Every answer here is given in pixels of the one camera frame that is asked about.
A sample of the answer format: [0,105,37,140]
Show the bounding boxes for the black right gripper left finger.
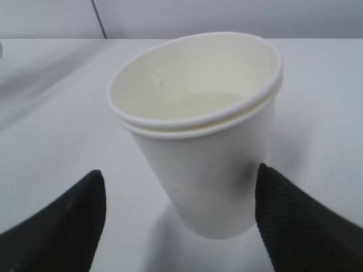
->
[1,170,107,271]

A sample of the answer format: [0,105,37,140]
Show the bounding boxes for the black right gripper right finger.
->
[255,163,362,271]

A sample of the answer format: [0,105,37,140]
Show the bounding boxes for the white paper cup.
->
[108,32,283,239]

